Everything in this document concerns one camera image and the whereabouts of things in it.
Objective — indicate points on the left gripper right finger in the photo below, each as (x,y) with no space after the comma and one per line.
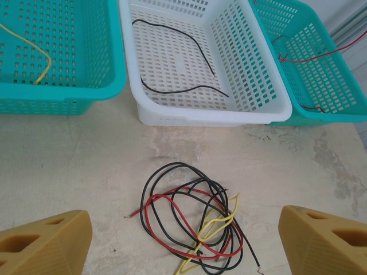
(327,246)

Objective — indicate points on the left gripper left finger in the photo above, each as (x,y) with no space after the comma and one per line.
(46,246)

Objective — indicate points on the teal plastic basket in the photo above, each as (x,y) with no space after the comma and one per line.
(86,57)
(315,86)

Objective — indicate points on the white plastic basket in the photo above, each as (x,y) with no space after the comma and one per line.
(172,114)

